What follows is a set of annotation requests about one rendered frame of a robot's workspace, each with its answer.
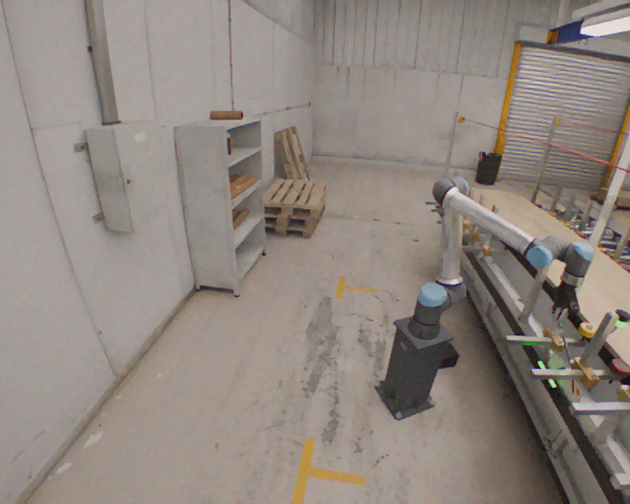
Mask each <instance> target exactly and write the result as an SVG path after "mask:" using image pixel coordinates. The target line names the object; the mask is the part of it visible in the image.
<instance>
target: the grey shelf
mask: <svg viewBox="0 0 630 504"><path fill-rule="evenodd" d="M258 126H259V143H258ZM226 132H230V138H231V139H234V140H235V141H236V143H237V145H236V147H234V148H232V149H231V155H228V150H227V134H226ZM174 134H175V143H176V152H177V160H178V168H179V176H180V184H181V192H182V199H183V206H184V213H185V220H186V227H187V234H188V240H189V246H190V253H191V259H192V265H193V271H194V276H195V282H196V288H197V289H196V291H198V292H200V291H201V290H202V288H200V286H199V284H200V285H204V286H211V287H217V288H224V289H231V290H234V296H235V297H239V296H240V293H239V284H240V282H241V281H242V279H243V277H244V275H245V274H246V273H247V272H248V270H249V269H250V268H251V267H252V265H253V264H254V262H255V261H256V259H257V258H258V256H259V255H260V254H261V252H262V251H263V253H262V255H263V256H266V244H265V218H264V188H263V152H262V117H243V120H211V119H207V120H202V121H197V122H192V123H188V124H183V125H178V126H174ZM225 135H226V136H225ZM220 141H221V144H220ZM260 145H261V146H260ZM223 151H224V152H223ZM260 151H261V152H260ZM221 152H222V153H221ZM259 163H260V176H259ZM261 170H262V171H261ZM261 172H262V173H261ZM246 173H248V174H249V175H250V176H255V177H256V178H257V182H256V183H254V184H253V185H252V186H250V187H249V188H247V189H246V190H245V191H243V192H242V193H240V194H239V195H238V196H236V197H235V198H234V199H232V200H231V195H230V181H229V174H230V175H231V176H232V175H234V174H238V175H239V176H240V177H241V176H242V175H244V174H246ZM225 176H226V177H225ZM261 179H262V180H261ZM223 180H224V185H223ZM225 181H226V182H225ZM224 192H225V198H224ZM226 193H227V194H226ZM260 194H261V205H260ZM226 195H227V196H226ZM229 195H230V196H229ZM262 202H263V203H262ZM262 204H263V205H262ZM233 208H235V209H236V210H238V212H239V213H240V212H241V211H242V210H243V209H248V210H249V214H248V215H247V216H246V218H245V219H244V220H243V221H242V222H241V223H240V224H239V225H238V226H237V227H236V228H235V230H234V231H233V220H232V209H233ZM262 209H263V210H262ZM226 216H227V221H226ZM228 216H229V217H228ZM228 218H229V219H228ZM261 220H262V229H261ZM227 227H228V232H227ZM229 227H230V228H229ZM229 229H230V230H229ZM263 229H264V230H263ZM229 231H230V232H229ZM263 232H264V233H263ZM263 237H264V238H263ZM192 241H193V242H192ZM262 243H263V244H262ZM233 287H234V289H233ZM235 288H236V289H235Z"/></svg>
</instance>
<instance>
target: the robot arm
mask: <svg viewBox="0 0 630 504"><path fill-rule="evenodd" d="M467 193H468V183H467V182H466V180H465V179H464V178H462V177H460V176H452V177H447V178H441V179H439V180H437V181H436V182H435V183H434V185H433V188H432V195H433V198H434V199H435V201H436V202H437V203H438V204H439V205H440V206H441V207H442V235H441V259H440V274H439V275H438V276H437V277H436V285H435V284H434V283H428V284H425V285H423V286H422V287H421V288H420V290H419V292H418V297H417V301H416V305H415V310H414V314H413V316H412V317H411V318H410V320H409V321H408V324H407V329H408V331H409V333H410V334H411V335H413V336H414V337H416V338H418V339H421V340H433V339H436V338H437V337H438V336H439V334H440V323H439V321H440V318H441V314H442V313H443V312H444V311H446V310H447V309H449V308H451V307H452V306H454V305H455V304H457V303H459V302H460V301H461V300H462V299H463V298H464V297H465V295H466V285H465V283H464V282H463V279H462V277H461V276H460V275H459V274H460V260H461V244H462V226H463V217H465V218H467V219H468V220H470V221H471V222H473V223H475V224H476V225H478V226H479V227H481V228H482V229H484V230H486V231H487V232H489V233H490V234H492V235H493V236H495V237H497V238H498V239H500V240H501V241H503V242H504V243H506V244H507V245H509V246H510V247H512V248H514V249H515V250H517V251H518V252H520V253H521V254H522V255H523V256H525V257H526V258H527V260H528V262H529V263H530V265H532V266H533V267H536V268H543V267H546V266H548V265H549V264H551V262H552V261H554V260H555V259H556V260H558V261H560V262H563V263H565V264H566V265H565V267H564V270H563V273H562V275H561V276H560V279H561V282H560V284H559V286H556V287H552V289H551V292H552V290H553V293H552V295H550V294H551V292H550V294H549V297H550V298H551V300H552V301H553V302H555V303H554V304H553V306H550V307H549V311H550V313H551V315H552V321H553V322H557V321H558V320H560V319H561V318H563V317H564V316H565V315H566V314H567V313H568V312H570V313H577V312H579V311H580V306H579V303H578V299H577V295H576V291H575V288H578V286H581V285H582V283H583V281H584V279H585V276H586V274H587V272H588V269H589V267H590V265H591V263H592V261H593V258H594V255H595V251H594V249H593V248H592V247H590V246H588V245H587V244H583V243H581V242H575V243H574V244H572V243H570V242H567V241H565V240H562V239H560V238H557V237H554V236H553V235H549V234H545V235H543V237H542V238H541V239H540V240H539V239H537V238H536V237H533V236H531V235H530V234H528V233H526V232H525V231H523V230H521V229H520V228H518V227H516V226H515V225H513V224H512V223H510V222H508V221H507V220H505V219H503V218H502V217H500V216H498V215H496V214H495V213H493V212H491V211H490V210H488V209H486V208H485V207H483V206H481V205H480V204H478V203H476V202H474V201H473V200H471V199H469V198H468V197H466V196H465V195H466V194H467Z"/></svg>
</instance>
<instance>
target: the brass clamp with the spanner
mask: <svg viewBox="0 0 630 504"><path fill-rule="evenodd" d="M579 359H580V357H575V358H573V359H572V360H574V362H575V364H574V366H573V370H581V371H582V372H583V373H584V377H583V378H582V380H580V381H581V383H582V384H583V386H584V387H585V388H595V387H596V386H597V384H598V383H599V381H600V379H599V377H598V376H597V377H596V379H593V378H592V377H591V375H593V374H596V373H595V372H594V371H593V369H592V368H591V367H582V365H581V364H580V363H579Z"/></svg>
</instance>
